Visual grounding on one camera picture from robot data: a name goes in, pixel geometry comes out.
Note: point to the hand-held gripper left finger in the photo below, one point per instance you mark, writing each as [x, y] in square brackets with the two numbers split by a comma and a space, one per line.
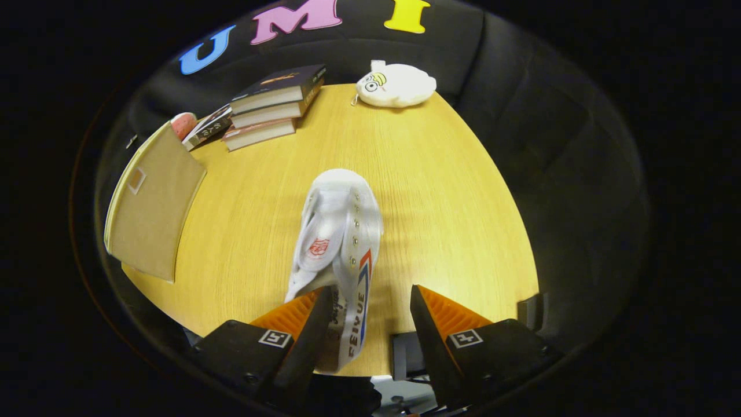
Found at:
[307, 341]

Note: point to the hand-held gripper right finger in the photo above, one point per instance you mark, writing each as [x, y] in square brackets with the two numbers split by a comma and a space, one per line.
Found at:
[431, 347]

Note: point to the white canvas shoe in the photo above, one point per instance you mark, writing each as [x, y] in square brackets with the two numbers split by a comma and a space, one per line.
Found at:
[341, 231]

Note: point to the beige fabric storage box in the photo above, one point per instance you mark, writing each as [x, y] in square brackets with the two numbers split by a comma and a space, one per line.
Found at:
[153, 202]

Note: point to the brown book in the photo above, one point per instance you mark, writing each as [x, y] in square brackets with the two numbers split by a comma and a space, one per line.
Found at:
[257, 134]

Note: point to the dark book with white pages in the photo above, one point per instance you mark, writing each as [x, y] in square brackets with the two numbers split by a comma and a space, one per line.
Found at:
[266, 114]

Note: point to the white book with portrait cover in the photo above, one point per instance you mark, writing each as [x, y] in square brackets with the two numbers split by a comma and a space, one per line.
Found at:
[211, 128]

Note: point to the black backdrop cloth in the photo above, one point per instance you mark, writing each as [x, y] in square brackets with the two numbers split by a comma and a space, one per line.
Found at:
[550, 145]

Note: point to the watermelon slice toy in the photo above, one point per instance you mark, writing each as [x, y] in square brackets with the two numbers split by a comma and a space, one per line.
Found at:
[182, 124]

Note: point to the white plush toy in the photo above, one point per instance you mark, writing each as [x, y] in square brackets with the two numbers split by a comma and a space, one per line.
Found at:
[399, 87]

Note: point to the black hardcover book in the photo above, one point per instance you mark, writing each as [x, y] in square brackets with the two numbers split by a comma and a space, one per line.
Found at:
[272, 81]

